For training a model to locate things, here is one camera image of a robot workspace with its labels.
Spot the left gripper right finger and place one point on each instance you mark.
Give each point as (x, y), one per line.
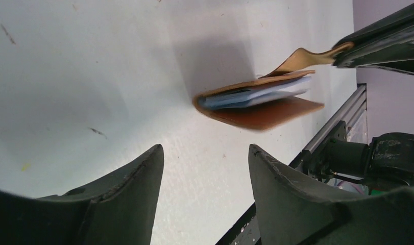
(293, 208)

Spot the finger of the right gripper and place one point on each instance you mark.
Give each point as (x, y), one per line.
(386, 44)

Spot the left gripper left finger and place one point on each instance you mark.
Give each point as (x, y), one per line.
(118, 208)

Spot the brown leather card holder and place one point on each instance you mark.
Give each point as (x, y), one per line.
(270, 100)

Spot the aluminium frame rail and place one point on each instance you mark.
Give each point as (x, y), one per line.
(245, 230)

